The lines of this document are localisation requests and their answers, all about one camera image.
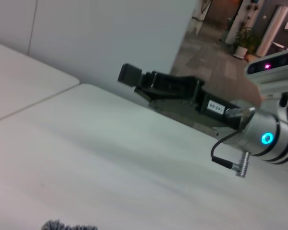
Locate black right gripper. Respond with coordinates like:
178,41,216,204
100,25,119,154
117,63,246,131

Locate blue denim shorts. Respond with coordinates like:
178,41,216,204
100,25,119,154
43,212,98,230

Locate green plant in white pot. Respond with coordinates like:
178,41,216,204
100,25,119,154
232,21,262,59

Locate thin black cable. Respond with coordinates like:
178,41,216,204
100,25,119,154
210,130,245,170

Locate silver cable connector plug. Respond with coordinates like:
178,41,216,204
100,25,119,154
235,151,252,178

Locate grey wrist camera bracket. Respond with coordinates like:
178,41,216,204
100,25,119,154
252,74,288,115

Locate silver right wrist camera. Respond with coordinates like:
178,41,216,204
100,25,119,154
245,46,288,83

